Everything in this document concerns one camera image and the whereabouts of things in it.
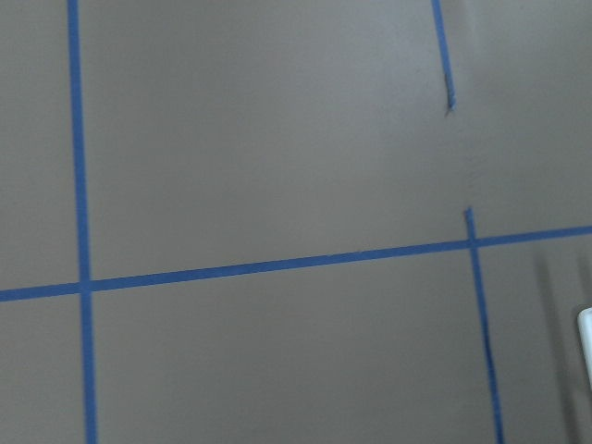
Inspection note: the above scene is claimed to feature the white towel rack base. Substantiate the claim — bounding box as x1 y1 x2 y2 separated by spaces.
577 307 592 386

